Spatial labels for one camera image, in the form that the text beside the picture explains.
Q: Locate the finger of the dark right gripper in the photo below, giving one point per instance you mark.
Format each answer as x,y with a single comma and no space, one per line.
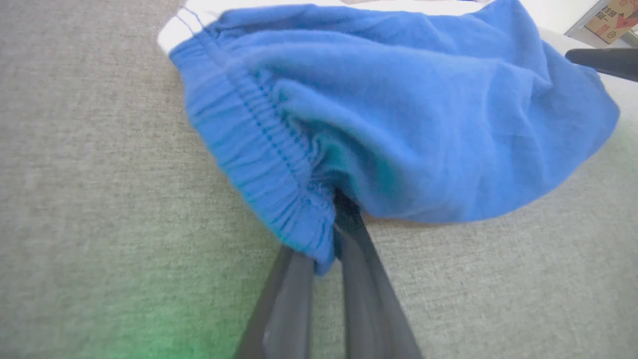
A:
613,62

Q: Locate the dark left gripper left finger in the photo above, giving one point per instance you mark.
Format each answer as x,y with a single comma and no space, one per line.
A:
284,314

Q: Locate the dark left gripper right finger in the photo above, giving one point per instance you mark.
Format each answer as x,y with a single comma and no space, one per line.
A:
369,299

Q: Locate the blue cloth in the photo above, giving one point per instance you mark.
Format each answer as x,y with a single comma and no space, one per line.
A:
398,124

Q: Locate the brown cardboard box red print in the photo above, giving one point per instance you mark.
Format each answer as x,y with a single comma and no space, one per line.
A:
615,20

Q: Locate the white cloth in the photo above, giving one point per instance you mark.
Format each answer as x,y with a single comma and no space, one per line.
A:
99,199

